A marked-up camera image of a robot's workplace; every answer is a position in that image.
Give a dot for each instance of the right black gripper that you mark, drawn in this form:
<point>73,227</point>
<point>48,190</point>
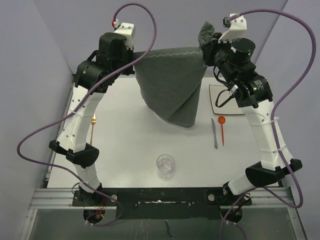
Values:
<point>209,48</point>

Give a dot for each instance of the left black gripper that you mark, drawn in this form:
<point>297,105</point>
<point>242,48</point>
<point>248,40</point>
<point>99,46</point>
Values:
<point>129,53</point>

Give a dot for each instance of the grey cloth placemat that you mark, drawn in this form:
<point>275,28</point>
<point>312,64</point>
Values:
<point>170,80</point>

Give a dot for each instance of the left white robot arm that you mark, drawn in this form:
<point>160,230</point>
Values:
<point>72,141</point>

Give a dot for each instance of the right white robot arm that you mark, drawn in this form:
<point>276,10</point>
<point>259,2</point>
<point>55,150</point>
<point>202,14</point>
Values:
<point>254,97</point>

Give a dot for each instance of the white square plate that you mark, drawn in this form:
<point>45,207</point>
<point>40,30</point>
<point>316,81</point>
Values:
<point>230,108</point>

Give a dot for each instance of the orange plastic spoon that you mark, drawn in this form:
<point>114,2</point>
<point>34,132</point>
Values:
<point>221,121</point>

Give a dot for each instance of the silver table knife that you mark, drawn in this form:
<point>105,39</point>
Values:
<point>213,125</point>

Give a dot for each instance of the clear plastic cup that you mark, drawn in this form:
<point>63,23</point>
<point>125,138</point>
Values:
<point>165,166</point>

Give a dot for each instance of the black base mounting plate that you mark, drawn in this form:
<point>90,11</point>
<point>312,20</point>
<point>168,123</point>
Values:
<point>160,203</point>

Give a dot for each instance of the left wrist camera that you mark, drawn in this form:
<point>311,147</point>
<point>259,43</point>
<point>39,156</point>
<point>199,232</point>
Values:
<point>125,29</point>

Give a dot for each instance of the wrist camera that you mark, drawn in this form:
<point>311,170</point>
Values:
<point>237,26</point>
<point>125,29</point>

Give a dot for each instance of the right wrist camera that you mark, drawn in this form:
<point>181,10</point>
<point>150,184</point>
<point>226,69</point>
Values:
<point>237,26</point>

